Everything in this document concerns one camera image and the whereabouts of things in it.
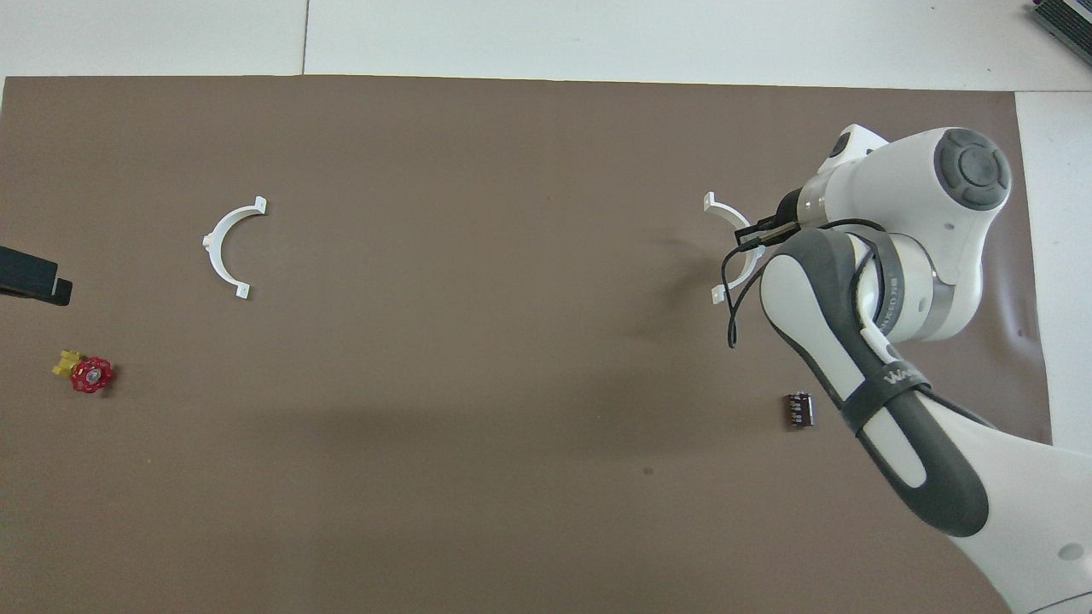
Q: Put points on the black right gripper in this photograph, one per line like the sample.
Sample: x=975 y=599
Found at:
x=789 y=207

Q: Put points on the red handwheel yellow valve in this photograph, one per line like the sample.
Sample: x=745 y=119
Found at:
x=91 y=375

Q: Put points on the brown paper table mat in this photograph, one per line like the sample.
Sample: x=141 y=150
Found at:
x=426 y=213

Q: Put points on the grey ribbed device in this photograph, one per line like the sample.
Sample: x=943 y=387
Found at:
x=1066 y=17

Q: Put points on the small black connector block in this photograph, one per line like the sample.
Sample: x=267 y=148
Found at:
x=799 y=410

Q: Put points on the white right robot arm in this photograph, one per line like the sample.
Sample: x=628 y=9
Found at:
x=938 y=256

